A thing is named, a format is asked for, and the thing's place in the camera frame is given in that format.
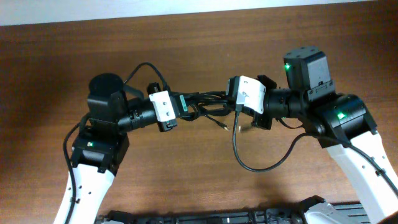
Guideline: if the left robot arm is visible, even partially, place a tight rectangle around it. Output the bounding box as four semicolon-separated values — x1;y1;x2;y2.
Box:
54;73;184;223

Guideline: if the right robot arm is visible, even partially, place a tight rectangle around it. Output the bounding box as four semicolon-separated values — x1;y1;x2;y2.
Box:
226;46;397;223

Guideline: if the right camera black cable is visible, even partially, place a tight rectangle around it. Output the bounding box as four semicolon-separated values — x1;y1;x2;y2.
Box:
231;104;398;197

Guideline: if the camera black cable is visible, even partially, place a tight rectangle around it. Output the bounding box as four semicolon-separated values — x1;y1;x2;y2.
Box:
231;104;398;197
62;62;170;224

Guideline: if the left camera black cable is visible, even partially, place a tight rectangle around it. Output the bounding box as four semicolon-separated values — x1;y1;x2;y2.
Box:
62;62;170;224

